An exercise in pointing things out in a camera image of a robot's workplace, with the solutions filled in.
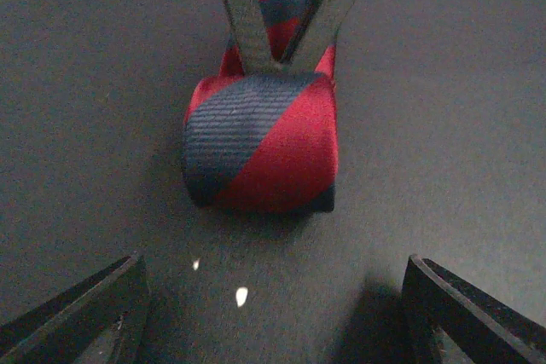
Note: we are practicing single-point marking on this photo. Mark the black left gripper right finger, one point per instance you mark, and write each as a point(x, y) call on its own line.
point(484, 329)

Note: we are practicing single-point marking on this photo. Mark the red navy striped tie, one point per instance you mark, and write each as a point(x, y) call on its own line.
point(262, 142)

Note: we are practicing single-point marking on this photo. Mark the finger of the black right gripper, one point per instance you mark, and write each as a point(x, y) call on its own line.
point(317, 29)
point(248, 30)

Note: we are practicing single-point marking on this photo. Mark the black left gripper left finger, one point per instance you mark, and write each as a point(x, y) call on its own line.
point(113, 300)

